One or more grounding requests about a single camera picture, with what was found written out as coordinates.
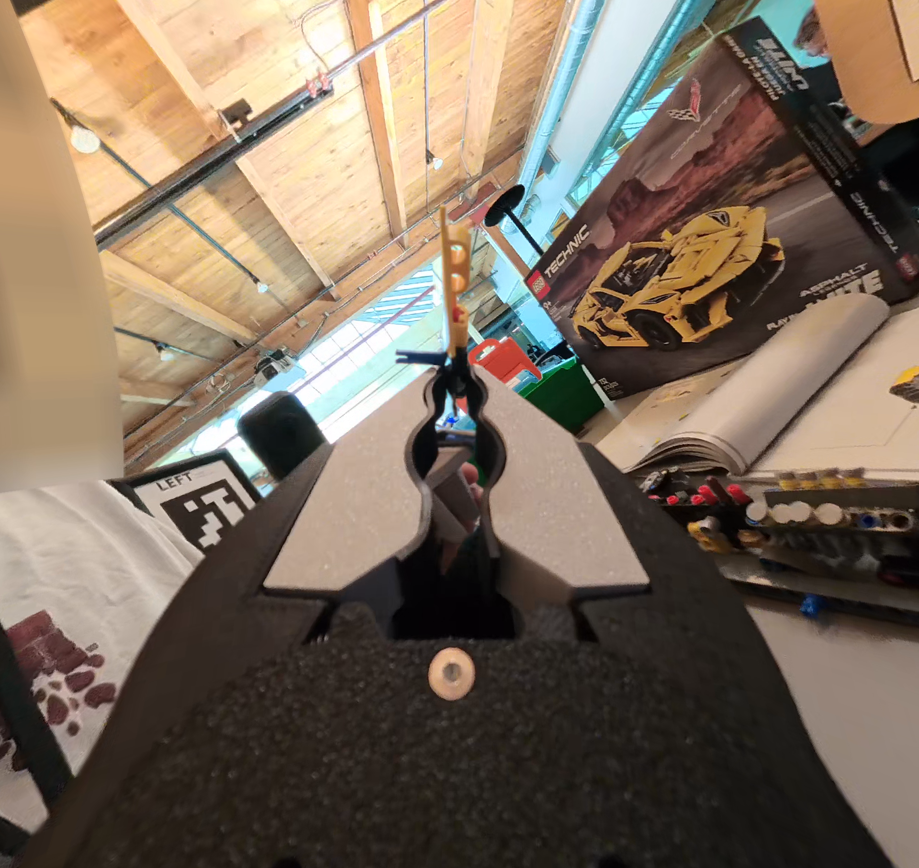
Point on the instruction booklet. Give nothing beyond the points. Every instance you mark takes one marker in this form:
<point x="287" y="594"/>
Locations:
<point x="790" y="394"/>

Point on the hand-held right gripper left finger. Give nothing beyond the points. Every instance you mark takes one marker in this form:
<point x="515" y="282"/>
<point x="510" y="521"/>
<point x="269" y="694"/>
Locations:
<point x="359" y="509"/>

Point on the yellow lego panel piece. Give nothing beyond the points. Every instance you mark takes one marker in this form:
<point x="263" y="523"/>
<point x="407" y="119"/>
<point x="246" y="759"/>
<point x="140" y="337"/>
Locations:
<point x="456" y="265"/>

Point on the blue lego pin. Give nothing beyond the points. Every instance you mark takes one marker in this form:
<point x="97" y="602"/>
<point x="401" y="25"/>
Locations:
<point x="416" y="358"/>

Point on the person's white printed shirt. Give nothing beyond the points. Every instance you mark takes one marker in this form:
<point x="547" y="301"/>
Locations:
<point x="86" y="559"/>

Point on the lego car chassis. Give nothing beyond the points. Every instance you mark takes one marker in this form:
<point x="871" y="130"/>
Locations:
<point x="790" y="523"/>

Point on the black pole lamp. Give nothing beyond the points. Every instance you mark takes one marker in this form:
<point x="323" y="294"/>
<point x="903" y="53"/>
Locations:
<point x="510" y="211"/>

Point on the lego set box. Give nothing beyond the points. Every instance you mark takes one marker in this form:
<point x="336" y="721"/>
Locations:
<point x="718" y="200"/>

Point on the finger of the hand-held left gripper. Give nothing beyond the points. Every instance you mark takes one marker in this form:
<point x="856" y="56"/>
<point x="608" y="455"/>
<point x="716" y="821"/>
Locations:
<point x="454" y="495"/>

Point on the green plastic bin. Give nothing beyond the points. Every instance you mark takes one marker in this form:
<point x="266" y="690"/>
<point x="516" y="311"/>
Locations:
<point x="567" y="394"/>

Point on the framed black white marker sign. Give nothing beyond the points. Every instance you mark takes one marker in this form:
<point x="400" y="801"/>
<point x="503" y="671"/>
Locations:
<point x="201" y="502"/>

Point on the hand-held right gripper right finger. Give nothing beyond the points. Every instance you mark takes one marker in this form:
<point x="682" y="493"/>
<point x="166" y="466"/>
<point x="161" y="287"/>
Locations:
<point x="553" y="509"/>

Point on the red plastic case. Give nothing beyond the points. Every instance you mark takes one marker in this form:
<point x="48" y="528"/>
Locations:
<point x="502" y="362"/>

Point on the blue lego connector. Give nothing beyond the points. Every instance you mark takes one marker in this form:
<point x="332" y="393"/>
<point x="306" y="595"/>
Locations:
<point x="813" y="605"/>

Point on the ceiling mounted heater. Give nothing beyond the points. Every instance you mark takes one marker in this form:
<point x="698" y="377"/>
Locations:
<point x="273" y="369"/>

